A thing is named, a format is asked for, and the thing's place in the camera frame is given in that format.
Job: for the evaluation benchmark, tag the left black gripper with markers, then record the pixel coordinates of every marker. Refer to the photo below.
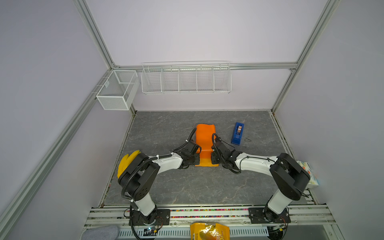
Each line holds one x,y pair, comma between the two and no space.
196,162

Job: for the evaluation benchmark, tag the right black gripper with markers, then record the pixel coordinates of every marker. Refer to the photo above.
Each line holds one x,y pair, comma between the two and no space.
213,160

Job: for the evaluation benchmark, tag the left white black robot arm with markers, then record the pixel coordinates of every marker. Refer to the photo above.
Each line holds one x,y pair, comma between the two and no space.
137,173

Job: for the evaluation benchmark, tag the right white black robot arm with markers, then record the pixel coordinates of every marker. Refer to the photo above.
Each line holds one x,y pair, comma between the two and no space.
289,176

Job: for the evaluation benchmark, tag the blue tape dispenser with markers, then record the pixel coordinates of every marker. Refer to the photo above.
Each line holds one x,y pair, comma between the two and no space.
237,134

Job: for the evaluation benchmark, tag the yellow banana bunch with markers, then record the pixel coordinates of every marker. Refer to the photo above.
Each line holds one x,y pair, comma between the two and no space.
126,161

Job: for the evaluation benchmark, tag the yellow snack bag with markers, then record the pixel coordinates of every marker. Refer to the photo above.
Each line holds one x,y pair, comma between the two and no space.
209,231

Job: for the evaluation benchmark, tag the green white tissue pack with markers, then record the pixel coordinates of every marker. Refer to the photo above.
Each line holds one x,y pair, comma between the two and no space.
313,182

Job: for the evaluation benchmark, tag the white mesh square basket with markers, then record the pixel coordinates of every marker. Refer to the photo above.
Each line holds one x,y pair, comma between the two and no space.
119,90

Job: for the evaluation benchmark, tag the grey cloth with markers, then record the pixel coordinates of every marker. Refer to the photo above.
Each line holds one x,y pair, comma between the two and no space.
101,233

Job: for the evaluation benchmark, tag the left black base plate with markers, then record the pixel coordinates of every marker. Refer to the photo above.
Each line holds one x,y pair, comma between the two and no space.
157,217

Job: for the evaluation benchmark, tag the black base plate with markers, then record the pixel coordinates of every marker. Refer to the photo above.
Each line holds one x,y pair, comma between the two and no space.
266,216
157,217

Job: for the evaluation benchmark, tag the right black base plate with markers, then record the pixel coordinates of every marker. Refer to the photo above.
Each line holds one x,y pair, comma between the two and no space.
266,216

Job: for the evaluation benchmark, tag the white wire long shelf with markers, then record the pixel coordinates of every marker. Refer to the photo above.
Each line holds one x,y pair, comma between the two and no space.
186,77

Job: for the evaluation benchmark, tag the aluminium rail frame base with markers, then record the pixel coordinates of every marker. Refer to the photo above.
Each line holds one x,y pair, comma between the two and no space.
226,215

